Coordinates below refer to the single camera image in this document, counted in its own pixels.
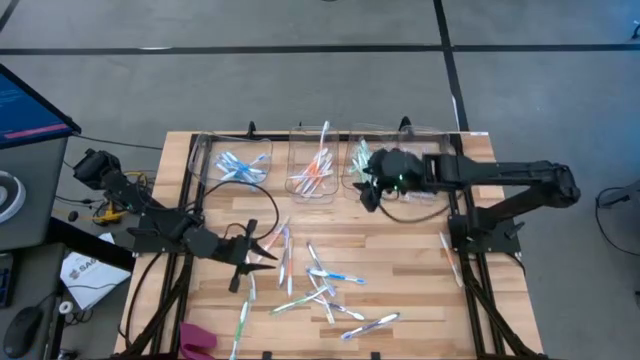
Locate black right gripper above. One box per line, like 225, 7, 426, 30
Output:
352, 147, 426, 214

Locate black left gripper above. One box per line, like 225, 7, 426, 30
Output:
218, 218, 280, 294

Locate orange white toothbrush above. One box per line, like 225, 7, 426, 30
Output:
439, 232, 465, 289
288, 169, 334, 181
293, 164, 321, 195
314, 119, 331, 169
299, 154, 335, 195
294, 148, 330, 191
307, 272, 335, 325
302, 167, 333, 197
259, 215, 291, 261
286, 238, 295, 299

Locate clear plastic bin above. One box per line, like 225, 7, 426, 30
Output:
187, 131, 275, 193
285, 124, 341, 205
394, 124, 451, 204
338, 121, 399, 201

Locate purple white toothbrush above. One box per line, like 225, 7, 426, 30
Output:
340, 312, 401, 342
278, 227, 291, 287
312, 297, 366, 321

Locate pink cloth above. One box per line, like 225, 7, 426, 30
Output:
178, 322, 219, 360

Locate white printed paper sheet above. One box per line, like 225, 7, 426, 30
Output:
59, 232, 132, 311

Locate black desk base beam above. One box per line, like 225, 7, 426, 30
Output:
47, 217, 136, 274

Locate grey desk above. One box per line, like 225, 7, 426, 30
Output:
0, 137, 69, 254

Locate large white round roll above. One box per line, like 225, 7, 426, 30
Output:
0, 171, 27, 225

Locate black computer mouse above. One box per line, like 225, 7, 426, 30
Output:
3, 306, 44, 359

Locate black keyboard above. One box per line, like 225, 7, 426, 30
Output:
0, 252, 16, 309

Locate monitor with blue screen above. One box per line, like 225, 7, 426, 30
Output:
0, 63, 82, 150

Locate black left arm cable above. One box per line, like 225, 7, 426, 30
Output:
199, 179, 281, 241

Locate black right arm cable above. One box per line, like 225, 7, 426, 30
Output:
377, 192, 464, 225

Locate black aluminium table frame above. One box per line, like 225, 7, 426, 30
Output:
122, 119, 551, 360

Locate black arm base cable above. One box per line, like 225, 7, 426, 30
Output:
123, 252, 166, 349

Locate yellow cable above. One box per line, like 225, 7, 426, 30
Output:
92, 169, 151, 226

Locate black monitor cable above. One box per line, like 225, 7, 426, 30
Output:
69, 132, 164, 151

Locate black floor cable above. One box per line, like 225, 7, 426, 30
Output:
593, 180, 640, 255

